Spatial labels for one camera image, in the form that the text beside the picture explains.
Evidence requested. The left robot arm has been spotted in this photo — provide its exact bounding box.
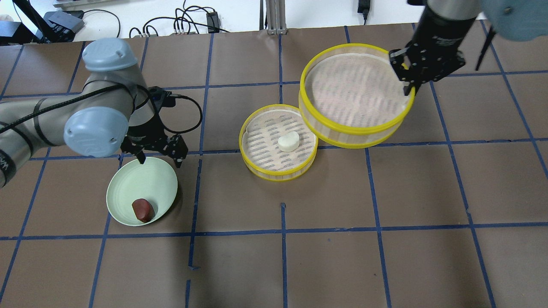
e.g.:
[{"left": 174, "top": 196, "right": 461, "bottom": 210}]
[{"left": 0, "top": 38, "right": 189, "bottom": 187}]

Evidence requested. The light green plate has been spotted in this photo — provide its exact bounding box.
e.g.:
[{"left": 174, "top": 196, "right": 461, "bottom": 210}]
[{"left": 106, "top": 157, "right": 179, "bottom": 227}]

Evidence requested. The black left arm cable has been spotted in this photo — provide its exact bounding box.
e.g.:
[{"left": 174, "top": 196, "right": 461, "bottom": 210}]
[{"left": 0, "top": 83, "right": 203, "bottom": 134}]

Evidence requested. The white steamed bun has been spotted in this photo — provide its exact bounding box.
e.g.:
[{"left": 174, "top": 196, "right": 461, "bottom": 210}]
[{"left": 277, "top": 131, "right": 300, "bottom": 153}]

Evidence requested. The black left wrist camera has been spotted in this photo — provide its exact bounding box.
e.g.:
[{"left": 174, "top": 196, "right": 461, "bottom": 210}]
[{"left": 148, "top": 86, "right": 176, "bottom": 112}]

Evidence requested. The black power adapter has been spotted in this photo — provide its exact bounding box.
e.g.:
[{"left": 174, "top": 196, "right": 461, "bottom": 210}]
[{"left": 206, "top": 12, "right": 221, "bottom": 33}]

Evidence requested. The aluminium frame post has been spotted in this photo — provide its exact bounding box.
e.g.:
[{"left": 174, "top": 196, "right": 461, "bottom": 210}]
[{"left": 261, "top": 0, "right": 287, "bottom": 35}]

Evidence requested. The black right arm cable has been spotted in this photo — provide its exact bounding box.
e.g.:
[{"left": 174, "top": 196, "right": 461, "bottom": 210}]
[{"left": 475, "top": 27, "right": 497, "bottom": 71}]

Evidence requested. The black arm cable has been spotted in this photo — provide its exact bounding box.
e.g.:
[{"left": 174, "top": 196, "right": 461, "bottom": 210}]
[
  {"left": 475, "top": 27, "right": 497, "bottom": 71},
  {"left": 0, "top": 83, "right": 203, "bottom": 134}
]

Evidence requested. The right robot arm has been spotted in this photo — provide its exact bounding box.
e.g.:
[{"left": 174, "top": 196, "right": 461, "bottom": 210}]
[{"left": 389, "top": 0, "right": 548, "bottom": 95}]

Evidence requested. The yellow steamer layer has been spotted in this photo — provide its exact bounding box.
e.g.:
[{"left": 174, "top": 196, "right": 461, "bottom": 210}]
[
  {"left": 238, "top": 104, "right": 319, "bottom": 182},
  {"left": 298, "top": 43, "right": 415, "bottom": 149}
]

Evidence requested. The brown steamed bun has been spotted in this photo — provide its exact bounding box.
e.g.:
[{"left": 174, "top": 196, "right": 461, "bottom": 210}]
[{"left": 131, "top": 198, "right": 155, "bottom": 223}]

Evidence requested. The yellow top steamer layer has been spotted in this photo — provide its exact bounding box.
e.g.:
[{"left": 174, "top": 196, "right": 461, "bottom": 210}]
[{"left": 298, "top": 43, "right": 415, "bottom": 149}]

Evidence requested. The yellow bottom steamer layer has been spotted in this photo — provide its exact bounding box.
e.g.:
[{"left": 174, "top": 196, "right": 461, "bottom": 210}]
[{"left": 238, "top": 104, "right": 319, "bottom": 182}]

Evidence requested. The black cables bundle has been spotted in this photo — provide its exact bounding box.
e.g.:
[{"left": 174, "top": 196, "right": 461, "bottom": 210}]
[{"left": 128, "top": 0, "right": 229, "bottom": 38}]

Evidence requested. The black wall plug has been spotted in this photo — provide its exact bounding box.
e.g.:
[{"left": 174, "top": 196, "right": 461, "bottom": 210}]
[{"left": 357, "top": 0, "right": 372, "bottom": 24}]

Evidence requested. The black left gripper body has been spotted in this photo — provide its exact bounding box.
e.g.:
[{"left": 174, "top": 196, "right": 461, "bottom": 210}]
[{"left": 121, "top": 124, "right": 188, "bottom": 159}]

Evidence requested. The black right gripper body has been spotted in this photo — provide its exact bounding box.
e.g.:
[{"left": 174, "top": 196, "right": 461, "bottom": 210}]
[{"left": 389, "top": 41, "right": 466, "bottom": 86}]

